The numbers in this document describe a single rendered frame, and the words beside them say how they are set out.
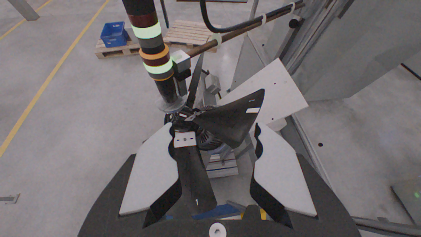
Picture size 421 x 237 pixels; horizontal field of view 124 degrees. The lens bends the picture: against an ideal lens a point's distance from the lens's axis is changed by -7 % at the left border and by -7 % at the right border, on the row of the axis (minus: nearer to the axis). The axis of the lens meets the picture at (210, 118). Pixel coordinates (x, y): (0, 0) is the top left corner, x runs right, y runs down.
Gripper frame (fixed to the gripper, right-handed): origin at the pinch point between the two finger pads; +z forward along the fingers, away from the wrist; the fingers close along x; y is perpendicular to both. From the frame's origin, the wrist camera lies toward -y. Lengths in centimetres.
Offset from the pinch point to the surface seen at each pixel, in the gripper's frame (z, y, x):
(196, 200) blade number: 11.7, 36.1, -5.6
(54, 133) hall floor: 122, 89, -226
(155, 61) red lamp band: 8.7, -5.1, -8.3
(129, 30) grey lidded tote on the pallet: 269, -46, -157
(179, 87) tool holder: 14.9, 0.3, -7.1
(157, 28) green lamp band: 8.1, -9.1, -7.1
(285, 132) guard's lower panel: 66, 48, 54
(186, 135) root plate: 32.0, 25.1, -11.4
